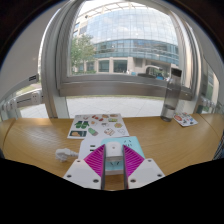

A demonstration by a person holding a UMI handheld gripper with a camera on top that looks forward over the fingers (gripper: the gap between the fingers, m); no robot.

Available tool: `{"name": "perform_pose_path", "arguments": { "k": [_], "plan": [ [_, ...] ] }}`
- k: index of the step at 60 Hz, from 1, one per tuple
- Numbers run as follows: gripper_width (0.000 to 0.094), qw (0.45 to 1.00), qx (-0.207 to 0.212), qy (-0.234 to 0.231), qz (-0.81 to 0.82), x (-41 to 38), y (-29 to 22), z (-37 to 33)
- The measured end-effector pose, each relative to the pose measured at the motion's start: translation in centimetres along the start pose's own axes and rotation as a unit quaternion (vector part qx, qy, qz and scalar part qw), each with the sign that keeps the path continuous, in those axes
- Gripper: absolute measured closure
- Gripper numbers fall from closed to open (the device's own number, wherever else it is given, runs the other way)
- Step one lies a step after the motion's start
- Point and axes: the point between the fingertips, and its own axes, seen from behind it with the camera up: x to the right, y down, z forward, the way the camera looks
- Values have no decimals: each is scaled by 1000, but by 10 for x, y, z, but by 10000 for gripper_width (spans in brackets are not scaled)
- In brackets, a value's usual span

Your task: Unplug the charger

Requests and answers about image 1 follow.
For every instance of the glass office building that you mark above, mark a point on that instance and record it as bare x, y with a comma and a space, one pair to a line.
133, 33

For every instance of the white and turquoise power strip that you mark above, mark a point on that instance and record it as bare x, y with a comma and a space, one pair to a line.
89, 146

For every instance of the white wall socket rail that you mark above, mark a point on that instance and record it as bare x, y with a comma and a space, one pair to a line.
23, 100
210, 105

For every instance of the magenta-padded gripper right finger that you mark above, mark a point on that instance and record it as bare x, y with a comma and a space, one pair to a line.
145, 172

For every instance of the small sticker sheet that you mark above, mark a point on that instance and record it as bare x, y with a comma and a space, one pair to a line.
185, 119

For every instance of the white charger block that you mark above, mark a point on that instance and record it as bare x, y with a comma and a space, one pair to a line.
114, 149

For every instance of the large sticker sheet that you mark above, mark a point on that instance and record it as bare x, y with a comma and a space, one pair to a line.
96, 126

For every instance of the clear black-capped water bottle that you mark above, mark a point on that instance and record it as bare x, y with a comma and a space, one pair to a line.
170, 96

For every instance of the grey window frame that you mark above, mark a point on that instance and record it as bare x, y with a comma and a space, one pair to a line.
116, 87

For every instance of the green tree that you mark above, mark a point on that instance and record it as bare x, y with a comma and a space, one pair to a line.
81, 50

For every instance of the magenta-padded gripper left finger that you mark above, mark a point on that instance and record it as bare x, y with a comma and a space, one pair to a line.
81, 173

